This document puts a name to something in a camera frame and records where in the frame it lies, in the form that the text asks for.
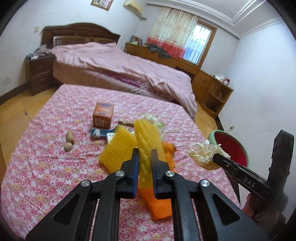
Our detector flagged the red and green bin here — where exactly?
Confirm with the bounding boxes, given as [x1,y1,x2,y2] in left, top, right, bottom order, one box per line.
[208,130,249,167]

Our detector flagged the window with bars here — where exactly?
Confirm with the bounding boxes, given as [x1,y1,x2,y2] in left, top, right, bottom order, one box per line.
[182,20,217,69]

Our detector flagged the cream and red curtain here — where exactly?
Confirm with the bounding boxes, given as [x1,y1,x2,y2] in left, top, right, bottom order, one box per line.
[147,7,198,59]

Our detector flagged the wooden clothespin half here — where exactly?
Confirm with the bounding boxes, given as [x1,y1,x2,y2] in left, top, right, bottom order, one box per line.
[118,120,133,127]

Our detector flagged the pink floral table cloth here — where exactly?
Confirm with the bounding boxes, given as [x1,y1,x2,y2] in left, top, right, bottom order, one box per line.
[1,84,238,238]

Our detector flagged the dark clothes on cabinet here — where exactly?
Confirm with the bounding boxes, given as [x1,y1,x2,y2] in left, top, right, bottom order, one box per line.
[147,43,171,59]

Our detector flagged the round walnut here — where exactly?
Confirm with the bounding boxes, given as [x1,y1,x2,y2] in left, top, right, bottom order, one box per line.
[64,142,73,152]

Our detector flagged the long wooden cabinet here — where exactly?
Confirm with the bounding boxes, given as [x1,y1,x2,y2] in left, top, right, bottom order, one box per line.
[125,43,233,118]

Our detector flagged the white tissue paper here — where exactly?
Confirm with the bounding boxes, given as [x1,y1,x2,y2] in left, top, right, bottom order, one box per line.
[188,140,230,171]

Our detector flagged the dark wooden nightstand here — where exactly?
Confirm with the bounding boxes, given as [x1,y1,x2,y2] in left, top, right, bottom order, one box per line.
[24,55,55,95]

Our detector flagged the dark wooden bed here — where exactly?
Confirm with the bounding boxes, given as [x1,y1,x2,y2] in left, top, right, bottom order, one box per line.
[42,23,125,84]

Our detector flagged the peanut in shell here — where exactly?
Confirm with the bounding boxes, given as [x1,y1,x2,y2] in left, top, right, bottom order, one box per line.
[66,130,75,144]

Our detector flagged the books on cabinet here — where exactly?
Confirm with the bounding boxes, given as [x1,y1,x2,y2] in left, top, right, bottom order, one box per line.
[129,36,146,47]

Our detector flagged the white air conditioner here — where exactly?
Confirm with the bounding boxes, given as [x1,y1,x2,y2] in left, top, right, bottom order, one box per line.
[123,0,144,15]

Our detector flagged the clothes pile on nightstand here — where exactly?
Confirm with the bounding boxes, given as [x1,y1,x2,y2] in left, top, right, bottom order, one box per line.
[26,45,52,60]

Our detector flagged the blue plastic curved piece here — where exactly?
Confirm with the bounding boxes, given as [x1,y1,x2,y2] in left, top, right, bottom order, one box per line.
[90,128,116,138]

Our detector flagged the orange cardboard box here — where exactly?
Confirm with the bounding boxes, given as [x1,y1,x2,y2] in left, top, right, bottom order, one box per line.
[92,102,114,129]

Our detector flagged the framed wall picture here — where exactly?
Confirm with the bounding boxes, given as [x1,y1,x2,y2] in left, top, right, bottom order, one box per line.
[91,0,113,11]

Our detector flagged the pink striped quilt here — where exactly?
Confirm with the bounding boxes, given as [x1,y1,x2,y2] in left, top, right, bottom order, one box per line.
[51,42,197,118]

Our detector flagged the yellow foam fruit net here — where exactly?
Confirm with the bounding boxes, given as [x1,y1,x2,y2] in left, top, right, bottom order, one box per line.
[99,118,166,190]

